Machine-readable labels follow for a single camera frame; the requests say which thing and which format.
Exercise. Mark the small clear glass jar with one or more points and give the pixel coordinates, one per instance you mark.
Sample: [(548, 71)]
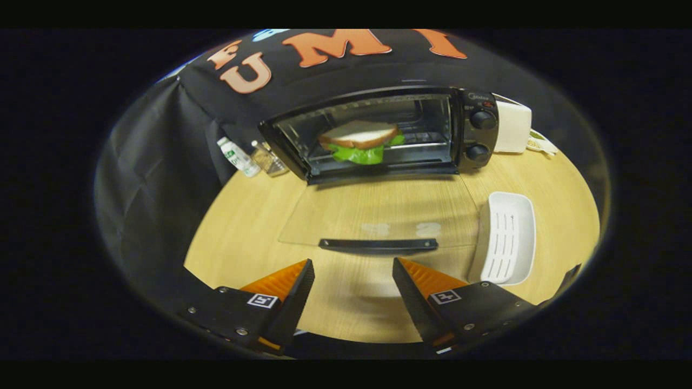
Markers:
[(270, 162)]

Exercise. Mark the sandwich with green lettuce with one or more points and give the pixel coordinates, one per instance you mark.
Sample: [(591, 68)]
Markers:
[(359, 135)]

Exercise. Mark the white slotted tray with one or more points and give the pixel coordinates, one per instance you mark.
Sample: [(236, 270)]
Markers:
[(505, 237)]

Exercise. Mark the white divided dish with grains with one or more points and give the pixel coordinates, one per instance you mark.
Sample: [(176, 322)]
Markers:
[(540, 145)]

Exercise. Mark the black backdrop cloth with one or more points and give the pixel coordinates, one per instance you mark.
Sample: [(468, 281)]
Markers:
[(162, 178)]

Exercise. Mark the white toaster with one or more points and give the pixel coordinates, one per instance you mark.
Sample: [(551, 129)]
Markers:
[(512, 129)]

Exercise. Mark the black toaster oven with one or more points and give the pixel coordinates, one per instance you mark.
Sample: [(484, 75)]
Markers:
[(478, 135)]

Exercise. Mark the white bottle green label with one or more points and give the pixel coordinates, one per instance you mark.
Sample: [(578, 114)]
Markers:
[(238, 158)]

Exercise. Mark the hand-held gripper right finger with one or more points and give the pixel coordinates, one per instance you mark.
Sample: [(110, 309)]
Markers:
[(413, 302)]

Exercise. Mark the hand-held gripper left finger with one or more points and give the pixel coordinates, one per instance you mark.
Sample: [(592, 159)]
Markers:
[(294, 302)]

